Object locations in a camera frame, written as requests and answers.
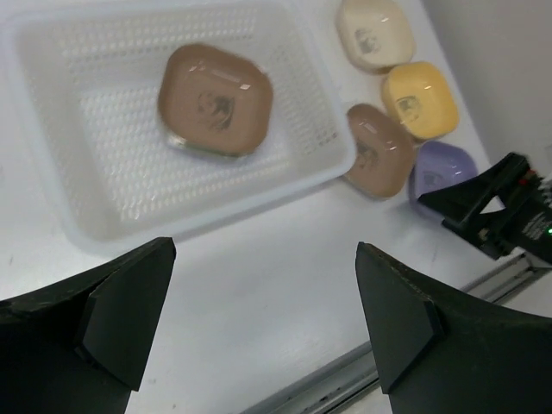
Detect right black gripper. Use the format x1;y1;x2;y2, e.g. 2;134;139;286
417;153;551;260

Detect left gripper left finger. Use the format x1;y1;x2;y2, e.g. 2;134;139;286
1;237;176;413

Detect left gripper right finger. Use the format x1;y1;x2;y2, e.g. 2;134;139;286
355;243;551;413

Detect purple plate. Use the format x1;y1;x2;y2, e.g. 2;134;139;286
408;141;479;223

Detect brown plate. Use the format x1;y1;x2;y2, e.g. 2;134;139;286
344;103;417;198
158;43;274;156

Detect yellow plate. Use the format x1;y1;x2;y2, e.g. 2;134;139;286
381;61;460;141

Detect cream plate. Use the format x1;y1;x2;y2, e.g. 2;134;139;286
336;0;417;72

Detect white plastic perforated bin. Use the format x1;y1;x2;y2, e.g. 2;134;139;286
1;1;355;254

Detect aluminium frame rail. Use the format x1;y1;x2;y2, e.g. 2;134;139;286
252;244;551;413

